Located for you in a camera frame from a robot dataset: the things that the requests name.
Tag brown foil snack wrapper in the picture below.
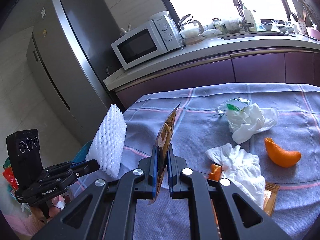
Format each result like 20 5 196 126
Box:
148 104 180 205

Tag white foam fruit net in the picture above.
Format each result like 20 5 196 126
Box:
86 105 127 178

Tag gold foil snack wrapper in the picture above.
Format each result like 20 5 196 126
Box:
263 182 280 217

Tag large orange peel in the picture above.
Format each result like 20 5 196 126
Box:
264 138 302 168

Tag blue plastic trash bin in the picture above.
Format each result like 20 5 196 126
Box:
72 141 92 163

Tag purple kitchen cabinet counter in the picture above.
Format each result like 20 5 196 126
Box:
104 32 319 108

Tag kitchen faucet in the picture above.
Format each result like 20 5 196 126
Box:
232 0 251 32

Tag person's left hand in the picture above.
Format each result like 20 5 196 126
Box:
30 195 65 223

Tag small orange peel piece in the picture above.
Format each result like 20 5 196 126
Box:
208 163 222 181

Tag crumpled white tissue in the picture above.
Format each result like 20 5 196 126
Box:
206 144 266 208

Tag crumpled white plastic bag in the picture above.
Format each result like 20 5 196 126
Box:
216 98 279 145

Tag blue checked tablecloth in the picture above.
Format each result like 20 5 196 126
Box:
119 83 319 239

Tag silver refrigerator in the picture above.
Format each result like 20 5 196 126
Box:
27 0 123 144

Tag white microwave oven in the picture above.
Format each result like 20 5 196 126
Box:
111 15 182 70

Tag white soap bottle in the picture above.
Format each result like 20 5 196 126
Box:
242 7 257 31

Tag white polka dot utensil holder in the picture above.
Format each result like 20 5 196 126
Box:
297 18 307 35

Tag pink container on counter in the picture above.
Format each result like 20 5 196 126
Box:
306 27 320 40

